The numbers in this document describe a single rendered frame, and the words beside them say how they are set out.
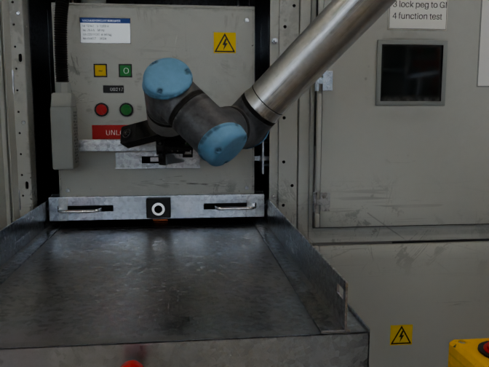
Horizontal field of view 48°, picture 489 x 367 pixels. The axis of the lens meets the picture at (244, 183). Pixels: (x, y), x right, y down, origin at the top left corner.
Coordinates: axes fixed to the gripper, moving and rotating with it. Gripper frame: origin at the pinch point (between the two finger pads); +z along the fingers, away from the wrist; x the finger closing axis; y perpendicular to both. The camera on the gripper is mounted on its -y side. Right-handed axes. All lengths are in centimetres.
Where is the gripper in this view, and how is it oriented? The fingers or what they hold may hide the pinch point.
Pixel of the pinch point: (162, 159)
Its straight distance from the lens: 135.1
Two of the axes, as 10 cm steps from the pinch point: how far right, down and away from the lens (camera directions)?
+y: 9.9, -0.1, 1.1
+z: -1.0, 3.8, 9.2
